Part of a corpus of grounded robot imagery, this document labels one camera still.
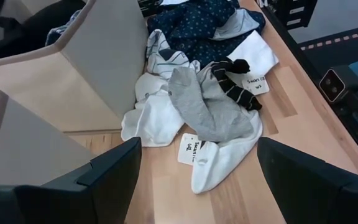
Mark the navy dotted garment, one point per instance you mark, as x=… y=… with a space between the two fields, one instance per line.
x=191 y=28

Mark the grey sock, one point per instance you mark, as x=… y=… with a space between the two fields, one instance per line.
x=197 y=105

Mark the black edge rail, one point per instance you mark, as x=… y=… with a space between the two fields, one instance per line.
x=291 y=42

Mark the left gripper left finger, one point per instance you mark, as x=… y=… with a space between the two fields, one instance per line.
x=104 y=193

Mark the blue plaid shirt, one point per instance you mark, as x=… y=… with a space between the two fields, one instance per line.
x=61 y=31

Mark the white teal striped sock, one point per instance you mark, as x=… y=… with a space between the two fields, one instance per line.
x=166 y=67

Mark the black striped sock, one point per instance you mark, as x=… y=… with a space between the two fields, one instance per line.
x=228 y=84

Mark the white paper tag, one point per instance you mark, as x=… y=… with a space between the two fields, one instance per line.
x=186 y=149
x=256 y=85

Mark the beige fabric storage bin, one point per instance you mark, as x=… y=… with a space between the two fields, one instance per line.
x=26 y=149
x=104 y=56

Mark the black garment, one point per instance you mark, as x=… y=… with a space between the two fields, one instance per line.
x=42 y=21

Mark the black floor mat striped edge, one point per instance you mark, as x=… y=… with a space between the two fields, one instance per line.
x=337 y=53

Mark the light blue garment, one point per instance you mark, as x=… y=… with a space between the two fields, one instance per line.
x=238 y=25

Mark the small black depth camera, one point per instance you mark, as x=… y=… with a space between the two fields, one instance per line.
x=337 y=84

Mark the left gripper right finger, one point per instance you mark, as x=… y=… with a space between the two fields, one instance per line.
x=306 y=193

